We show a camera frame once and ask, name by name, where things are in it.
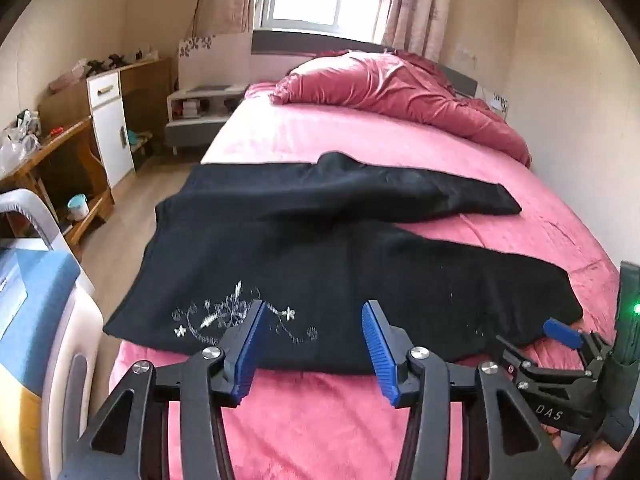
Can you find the black pants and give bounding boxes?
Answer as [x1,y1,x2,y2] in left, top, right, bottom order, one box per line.
[104,153,582,375]

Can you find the person's right hand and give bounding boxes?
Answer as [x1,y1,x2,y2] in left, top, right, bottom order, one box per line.
[546,427,634,479]

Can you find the pink bed sheet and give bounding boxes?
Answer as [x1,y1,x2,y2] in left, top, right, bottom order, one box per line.
[104,84,618,479]

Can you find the blue grey armchair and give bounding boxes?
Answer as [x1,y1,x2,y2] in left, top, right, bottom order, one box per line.
[1,188,103,479]

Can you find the teal white cup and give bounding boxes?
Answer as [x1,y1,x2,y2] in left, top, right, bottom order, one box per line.
[67,194,90,222]

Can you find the white grey nightstand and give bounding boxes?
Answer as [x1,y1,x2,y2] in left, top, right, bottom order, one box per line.
[164,84,247,155]

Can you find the wooden desk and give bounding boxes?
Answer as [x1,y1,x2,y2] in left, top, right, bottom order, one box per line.
[1,117,115,258]

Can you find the white wooden cabinet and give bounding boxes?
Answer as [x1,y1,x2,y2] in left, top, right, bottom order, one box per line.
[37,56,174,190]

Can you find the red crumpled duvet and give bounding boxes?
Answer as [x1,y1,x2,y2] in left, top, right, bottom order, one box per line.
[270,50,532,167]

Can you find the grey white headboard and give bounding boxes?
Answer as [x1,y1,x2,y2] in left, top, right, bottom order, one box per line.
[178,29,478,99]

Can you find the white plastic bag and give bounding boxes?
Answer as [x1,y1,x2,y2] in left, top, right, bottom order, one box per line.
[0,128,40,176]

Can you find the right pink curtain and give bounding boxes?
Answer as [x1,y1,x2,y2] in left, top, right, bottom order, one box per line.
[382,0,451,62]

